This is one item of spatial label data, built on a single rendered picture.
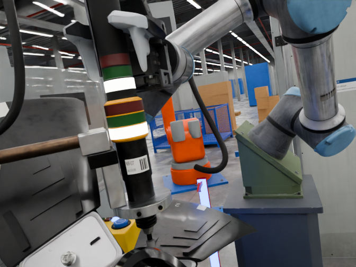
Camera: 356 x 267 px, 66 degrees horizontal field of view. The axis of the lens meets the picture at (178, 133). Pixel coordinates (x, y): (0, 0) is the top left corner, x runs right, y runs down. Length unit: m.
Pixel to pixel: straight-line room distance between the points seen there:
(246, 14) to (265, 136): 0.42
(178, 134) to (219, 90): 4.39
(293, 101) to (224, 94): 7.41
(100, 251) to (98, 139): 0.12
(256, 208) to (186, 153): 3.28
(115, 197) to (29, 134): 0.16
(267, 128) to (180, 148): 3.24
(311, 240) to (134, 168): 0.79
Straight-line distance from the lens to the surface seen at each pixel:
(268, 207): 0.95
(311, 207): 0.95
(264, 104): 9.50
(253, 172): 0.99
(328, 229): 2.41
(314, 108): 0.80
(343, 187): 2.31
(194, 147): 4.17
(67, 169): 0.36
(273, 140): 0.96
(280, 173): 0.98
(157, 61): 0.39
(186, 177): 4.21
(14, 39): 0.32
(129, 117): 0.30
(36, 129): 0.42
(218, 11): 0.69
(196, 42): 0.68
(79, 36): 0.31
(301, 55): 0.70
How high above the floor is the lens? 1.40
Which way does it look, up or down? 8 degrees down
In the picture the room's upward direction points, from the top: 10 degrees counter-clockwise
